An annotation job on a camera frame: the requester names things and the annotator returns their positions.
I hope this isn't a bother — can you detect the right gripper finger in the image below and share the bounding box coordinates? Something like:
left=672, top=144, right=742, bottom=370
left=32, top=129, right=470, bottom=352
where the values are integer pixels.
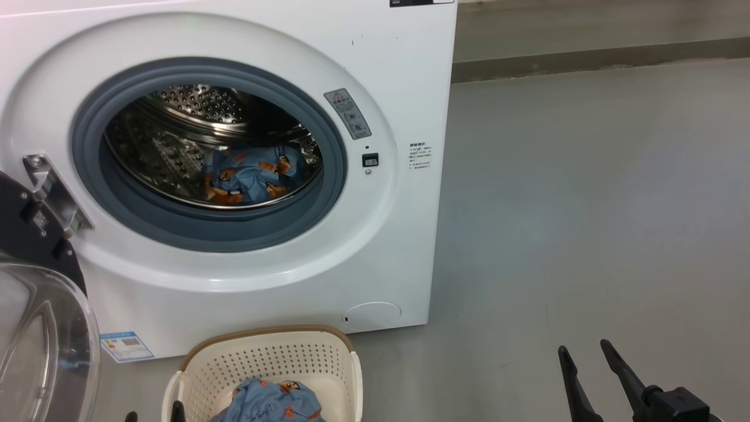
left=600, top=339, right=652, bottom=422
left=558, top=345, right=605, bottom=422

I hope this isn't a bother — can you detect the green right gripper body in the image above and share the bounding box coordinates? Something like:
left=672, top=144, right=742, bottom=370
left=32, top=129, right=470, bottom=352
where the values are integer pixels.
left=643, top=386, right=722, bottom=422

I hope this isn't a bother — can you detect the blue bear print garment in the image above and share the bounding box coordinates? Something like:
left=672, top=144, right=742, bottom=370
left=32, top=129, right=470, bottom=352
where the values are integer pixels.
left=210, top=378, right=326, bottom=422

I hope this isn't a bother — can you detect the black round glass washer door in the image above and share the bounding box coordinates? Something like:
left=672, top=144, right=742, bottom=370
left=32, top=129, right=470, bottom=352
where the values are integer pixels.
left=0, top=170, right=101, bottom=422

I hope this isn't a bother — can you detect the bear print garment cream inside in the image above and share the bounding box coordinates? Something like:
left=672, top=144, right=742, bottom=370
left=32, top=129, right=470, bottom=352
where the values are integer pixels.
left=201, top=147, right=309, bottom=205

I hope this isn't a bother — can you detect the grey rubber door gasket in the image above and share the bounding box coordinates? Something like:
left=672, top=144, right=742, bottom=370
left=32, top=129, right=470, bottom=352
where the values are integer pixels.
left=70, top=57, right=348, bottom=253

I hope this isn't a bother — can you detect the silver metal door hinge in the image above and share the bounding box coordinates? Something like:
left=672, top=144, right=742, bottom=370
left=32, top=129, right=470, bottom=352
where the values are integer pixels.
left=23, top=154, right=94, bottom=238

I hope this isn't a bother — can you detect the white front-load washing machine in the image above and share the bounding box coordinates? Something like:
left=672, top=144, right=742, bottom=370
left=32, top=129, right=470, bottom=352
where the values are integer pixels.
left=0, top=0, right=459, bottom=361

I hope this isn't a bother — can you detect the perforated steel washer drum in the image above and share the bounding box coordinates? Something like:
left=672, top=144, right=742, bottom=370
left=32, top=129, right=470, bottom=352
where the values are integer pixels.
left=104, top=85, right=324, bottom=210

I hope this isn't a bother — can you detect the blue energy label sticker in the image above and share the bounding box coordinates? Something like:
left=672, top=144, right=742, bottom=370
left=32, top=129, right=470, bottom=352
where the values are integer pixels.
left=100, top=332, right=155, bottom=363

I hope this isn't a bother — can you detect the cream perforated laundry basket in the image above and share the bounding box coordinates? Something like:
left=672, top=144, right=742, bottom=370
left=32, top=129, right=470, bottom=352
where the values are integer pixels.
left=162, top=325, right=364, bottom=422

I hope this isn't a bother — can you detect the round white filter cover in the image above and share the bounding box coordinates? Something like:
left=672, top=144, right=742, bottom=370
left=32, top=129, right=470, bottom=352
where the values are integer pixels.
left=343, top=301, right=403, bottom=331

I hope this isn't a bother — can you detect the black printed text label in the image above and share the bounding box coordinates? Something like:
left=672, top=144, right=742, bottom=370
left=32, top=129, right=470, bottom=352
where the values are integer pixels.
left=409, top=142, right=433, bottom=169

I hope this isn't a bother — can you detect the grey warning sticker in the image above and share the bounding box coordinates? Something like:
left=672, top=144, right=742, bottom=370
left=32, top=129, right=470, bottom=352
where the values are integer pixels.
left=324, top=88, right=372, bottom=140

